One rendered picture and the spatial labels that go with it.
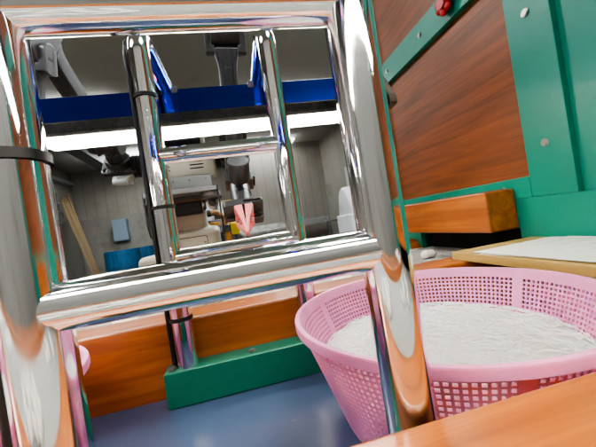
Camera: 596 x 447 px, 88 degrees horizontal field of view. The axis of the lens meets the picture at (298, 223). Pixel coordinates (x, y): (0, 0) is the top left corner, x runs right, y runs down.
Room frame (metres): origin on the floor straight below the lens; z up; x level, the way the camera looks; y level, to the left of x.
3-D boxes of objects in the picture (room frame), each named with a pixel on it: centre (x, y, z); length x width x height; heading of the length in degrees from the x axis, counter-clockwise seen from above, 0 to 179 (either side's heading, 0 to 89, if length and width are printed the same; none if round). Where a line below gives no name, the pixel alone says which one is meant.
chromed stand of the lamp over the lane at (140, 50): (0.45, 0.09, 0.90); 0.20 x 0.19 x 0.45; 101
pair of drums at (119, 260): (5.82, 3.20, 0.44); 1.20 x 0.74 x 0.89; 14
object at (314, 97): (0.53, 0.10, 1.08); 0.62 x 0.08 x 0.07; 101
